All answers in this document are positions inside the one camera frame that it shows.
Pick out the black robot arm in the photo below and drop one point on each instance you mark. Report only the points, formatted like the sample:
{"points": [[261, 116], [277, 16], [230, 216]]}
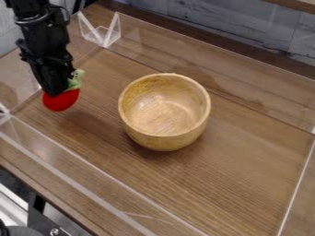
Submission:
{"points": [[39, 10]]}

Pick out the black metal table leg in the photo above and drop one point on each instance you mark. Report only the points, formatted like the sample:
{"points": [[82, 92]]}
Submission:
{"points": [[37, 202]]}

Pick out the light wooden bowl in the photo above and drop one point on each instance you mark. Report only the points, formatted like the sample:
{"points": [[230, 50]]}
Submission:
{"points": [[165, 110]]}

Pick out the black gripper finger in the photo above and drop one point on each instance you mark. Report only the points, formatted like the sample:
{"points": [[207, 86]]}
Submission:
{"points": [[51, 81], [71, 81]]}

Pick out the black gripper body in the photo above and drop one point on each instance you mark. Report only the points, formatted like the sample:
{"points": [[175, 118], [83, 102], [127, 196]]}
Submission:
{"points": [[43, 45]]}

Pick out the red felt fruit green leaf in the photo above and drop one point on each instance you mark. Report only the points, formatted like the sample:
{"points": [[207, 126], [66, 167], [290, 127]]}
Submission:
{"points": [[66, 99]]}

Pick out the clear acrylic corner bracket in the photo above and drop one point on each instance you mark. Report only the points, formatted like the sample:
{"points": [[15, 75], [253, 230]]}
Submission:
{"points": [[101, 35]]}

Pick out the clear acrylic tray wall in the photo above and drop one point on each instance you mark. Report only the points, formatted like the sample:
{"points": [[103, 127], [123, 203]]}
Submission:
{"points": [[242, 182]]}

